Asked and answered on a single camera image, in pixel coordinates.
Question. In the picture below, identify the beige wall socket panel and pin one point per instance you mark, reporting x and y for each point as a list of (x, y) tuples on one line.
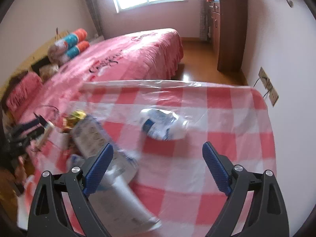
[(267, 84)]

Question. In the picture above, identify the brown wooden cabinet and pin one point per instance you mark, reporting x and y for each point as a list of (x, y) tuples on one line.
[(229, 34)]

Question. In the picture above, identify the white green wet wipes packet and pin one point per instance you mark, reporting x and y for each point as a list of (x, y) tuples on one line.
[(123, 197)]

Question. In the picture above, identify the pink pillow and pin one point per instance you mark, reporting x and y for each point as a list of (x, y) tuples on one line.
[(24, 91)]

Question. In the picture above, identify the brown patterned pillow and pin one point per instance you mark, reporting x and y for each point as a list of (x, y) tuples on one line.
[(49, 72)]

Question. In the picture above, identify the red white checked plastic tablecloth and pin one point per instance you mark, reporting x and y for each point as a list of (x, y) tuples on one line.
[(197, 118)]

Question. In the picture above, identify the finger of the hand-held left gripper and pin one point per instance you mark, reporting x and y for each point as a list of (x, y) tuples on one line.
[(26, 130)]

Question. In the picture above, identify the white milk carton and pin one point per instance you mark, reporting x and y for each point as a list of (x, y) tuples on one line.
[(88, 133)]

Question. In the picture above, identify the yellow headboard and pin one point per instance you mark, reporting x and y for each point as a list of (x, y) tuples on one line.
[(29, 59)]

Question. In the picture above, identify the gold foil wrapper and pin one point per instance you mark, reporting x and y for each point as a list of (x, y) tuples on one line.
[(75, 118)]

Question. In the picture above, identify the rolled cartoon print quilt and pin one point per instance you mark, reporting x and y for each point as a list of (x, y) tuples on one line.
[(69, 47)]

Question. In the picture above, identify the grey patterned curtain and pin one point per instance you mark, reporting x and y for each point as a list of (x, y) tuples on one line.
[(203, 17)]

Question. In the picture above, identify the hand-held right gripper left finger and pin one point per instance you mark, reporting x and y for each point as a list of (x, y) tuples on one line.
[(97, 170)]

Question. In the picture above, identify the white blue pouch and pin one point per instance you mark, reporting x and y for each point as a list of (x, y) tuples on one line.
[(163, 126)]

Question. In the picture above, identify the bed with pink sheet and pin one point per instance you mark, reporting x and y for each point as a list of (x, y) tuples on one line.
[(123, 51)]

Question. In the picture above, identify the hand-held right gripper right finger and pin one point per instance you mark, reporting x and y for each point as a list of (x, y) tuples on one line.
[(217, 167)]

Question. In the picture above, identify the grey plaid curtain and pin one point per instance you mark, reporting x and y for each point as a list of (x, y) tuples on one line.
[(92, 7)]

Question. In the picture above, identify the white orange plastic bag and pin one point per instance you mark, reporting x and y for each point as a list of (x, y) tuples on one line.
[(26, 197)]

